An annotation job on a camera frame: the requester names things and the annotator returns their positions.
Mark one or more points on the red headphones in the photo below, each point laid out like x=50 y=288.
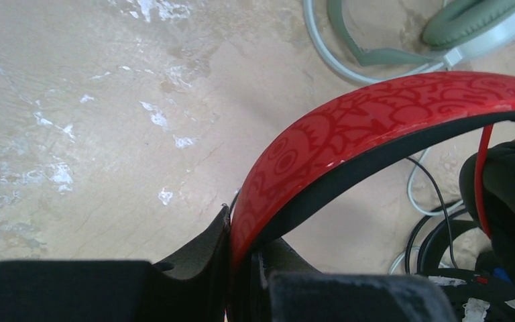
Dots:
x=348 y=139

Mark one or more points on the black blue headphones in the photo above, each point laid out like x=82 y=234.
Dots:
x=477 y=286

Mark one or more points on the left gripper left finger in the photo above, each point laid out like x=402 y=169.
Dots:
x=187 y=285

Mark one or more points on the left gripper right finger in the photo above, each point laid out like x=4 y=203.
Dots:
x=285 y=287

